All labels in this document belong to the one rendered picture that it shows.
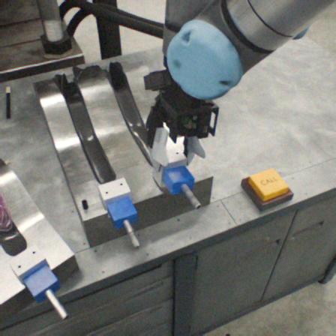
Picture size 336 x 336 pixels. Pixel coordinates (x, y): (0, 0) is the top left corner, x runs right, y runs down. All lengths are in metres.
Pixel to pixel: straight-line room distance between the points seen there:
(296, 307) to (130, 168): 1.06
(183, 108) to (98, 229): 0.29
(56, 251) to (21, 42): 0.89
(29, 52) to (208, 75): 1.06
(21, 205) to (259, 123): 0.60
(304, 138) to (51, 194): 0.61
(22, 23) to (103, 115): 0.76
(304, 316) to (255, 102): 0.89
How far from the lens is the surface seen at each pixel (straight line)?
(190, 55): 0.38
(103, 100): 0.89
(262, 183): 0.83
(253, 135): 0.99
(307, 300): 1.68
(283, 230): 1.11
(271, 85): 1.17
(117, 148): 0.82
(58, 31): 1.32
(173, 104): 0.59
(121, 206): 0.69
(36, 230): 0.76
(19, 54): 1.38
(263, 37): 0.36
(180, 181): 0.67
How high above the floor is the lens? 1.45
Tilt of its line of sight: 47 degrees down
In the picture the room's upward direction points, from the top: straight up
